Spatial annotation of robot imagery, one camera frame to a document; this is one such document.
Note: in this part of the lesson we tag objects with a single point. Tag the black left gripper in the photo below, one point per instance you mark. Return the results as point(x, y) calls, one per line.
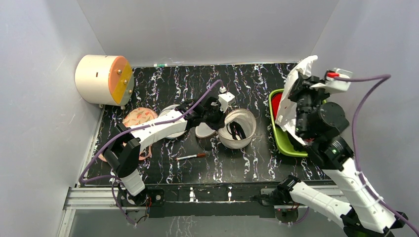
point(221, 123)

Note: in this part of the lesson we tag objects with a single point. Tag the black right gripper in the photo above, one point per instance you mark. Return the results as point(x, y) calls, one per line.
point(302, 90)

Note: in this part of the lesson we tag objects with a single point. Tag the white bra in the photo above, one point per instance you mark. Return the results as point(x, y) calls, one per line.
point(286, 110)

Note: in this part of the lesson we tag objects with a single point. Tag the black bra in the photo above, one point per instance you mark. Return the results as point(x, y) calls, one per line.
point(236, 131)

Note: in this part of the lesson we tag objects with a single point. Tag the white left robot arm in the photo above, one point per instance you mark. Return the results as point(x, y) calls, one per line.
point(124, 149)

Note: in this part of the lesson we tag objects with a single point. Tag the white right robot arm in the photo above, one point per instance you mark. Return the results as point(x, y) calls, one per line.
point(320, 124)

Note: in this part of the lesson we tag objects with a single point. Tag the pink floral laundry bag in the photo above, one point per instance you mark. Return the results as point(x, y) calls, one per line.
point(136, 117)

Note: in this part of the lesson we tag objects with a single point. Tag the red garment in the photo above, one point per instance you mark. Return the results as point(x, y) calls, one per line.
point(275, 102)

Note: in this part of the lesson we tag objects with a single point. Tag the red capped marker pen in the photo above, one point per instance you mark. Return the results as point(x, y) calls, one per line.
point(201, 155)

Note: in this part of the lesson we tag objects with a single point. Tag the green plastic basket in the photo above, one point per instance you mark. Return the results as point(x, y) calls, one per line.
point(281, 138)

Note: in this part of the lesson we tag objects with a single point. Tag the cream drum with orange lid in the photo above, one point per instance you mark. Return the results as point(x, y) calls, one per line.
point(105, 80)

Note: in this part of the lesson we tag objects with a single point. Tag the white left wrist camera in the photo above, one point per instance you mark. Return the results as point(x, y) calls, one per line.
point(225, 99)

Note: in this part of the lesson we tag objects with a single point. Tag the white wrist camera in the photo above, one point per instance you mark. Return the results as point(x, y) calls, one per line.
point(225, 99)
point(331, 85)

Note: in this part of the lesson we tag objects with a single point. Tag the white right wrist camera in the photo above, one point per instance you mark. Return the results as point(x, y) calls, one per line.
point(331, 85)

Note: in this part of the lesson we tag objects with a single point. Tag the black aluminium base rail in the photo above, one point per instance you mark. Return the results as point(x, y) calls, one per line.
point(169, 200)

